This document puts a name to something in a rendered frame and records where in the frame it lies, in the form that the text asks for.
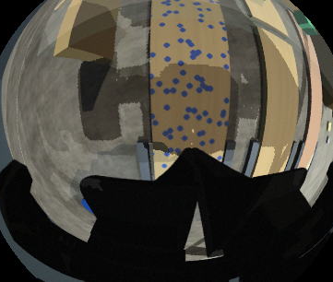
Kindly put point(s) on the blue short cylinder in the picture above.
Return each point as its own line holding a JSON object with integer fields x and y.
{"x": 86, "y": 205}

